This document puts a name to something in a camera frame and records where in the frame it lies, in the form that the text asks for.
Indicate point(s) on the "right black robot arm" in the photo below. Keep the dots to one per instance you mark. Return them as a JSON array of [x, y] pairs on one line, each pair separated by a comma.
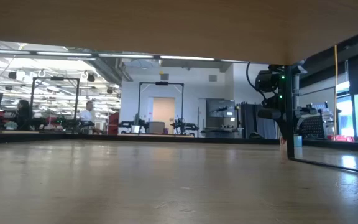
[[267, 81]]

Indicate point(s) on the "wooden shelf with black legs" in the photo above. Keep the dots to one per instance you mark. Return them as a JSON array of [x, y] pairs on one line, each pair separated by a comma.
[[179, 25]]

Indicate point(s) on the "tan door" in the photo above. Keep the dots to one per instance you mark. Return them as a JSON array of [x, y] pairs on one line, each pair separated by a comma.
[[163, 109]]

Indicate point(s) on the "grey cardboard box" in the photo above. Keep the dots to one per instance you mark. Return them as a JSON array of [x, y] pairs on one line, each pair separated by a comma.
[[156, 127]]

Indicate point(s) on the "small white box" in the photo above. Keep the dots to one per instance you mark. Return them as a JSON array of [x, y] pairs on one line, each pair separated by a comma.
[[135, 129]]

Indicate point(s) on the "red cabinet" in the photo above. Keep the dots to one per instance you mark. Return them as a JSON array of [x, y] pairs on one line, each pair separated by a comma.
[[113, 124]]

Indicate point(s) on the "dark grey curtain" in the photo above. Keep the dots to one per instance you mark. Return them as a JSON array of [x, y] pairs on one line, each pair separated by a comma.
[[250, 121]]

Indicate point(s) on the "black hanging lamp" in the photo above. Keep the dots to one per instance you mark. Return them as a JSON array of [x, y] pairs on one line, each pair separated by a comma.
[[91, 77], [110, 91], [12, 75]]

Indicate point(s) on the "long ceiling light bar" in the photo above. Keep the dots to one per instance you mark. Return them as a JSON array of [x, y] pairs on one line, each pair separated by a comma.
[[126, 56]]

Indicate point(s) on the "black dome-shaped object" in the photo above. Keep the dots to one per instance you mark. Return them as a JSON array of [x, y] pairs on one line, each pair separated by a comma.
[[256, 136]]

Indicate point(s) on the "pale blue container red logo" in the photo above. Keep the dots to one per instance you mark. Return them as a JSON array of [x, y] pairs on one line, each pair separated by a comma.
[[298, 141]]

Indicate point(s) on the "black pegboard cart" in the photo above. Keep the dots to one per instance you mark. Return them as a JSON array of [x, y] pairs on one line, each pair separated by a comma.
[[312, 127]]

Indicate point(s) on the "red low object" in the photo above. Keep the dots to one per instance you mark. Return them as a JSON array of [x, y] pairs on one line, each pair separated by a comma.
[[337, 138]]

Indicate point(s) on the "pale green object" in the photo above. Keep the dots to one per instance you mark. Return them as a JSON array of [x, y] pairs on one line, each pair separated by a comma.
[[11, 125]]

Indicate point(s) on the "wooden desk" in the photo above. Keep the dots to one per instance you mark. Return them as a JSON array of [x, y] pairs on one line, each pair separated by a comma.
[[11, 132]]

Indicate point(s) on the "black camera gantry frame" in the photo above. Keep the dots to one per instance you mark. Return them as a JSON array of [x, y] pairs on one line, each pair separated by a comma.
[[54, 78], [161, 83]]

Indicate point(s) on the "black aluminium table frame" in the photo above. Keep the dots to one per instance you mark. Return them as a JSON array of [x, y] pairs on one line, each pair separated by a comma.
[[197, 140]]

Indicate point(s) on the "grey wall vent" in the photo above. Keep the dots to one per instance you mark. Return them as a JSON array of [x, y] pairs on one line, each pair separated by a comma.
[[164, 76], [212, 78]]

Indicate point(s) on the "grey ventilation duct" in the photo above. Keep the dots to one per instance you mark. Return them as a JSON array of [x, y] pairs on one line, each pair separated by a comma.
[[104, 70]]

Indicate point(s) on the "white wall board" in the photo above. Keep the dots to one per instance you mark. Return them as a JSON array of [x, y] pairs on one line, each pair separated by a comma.
[[322, 96]]

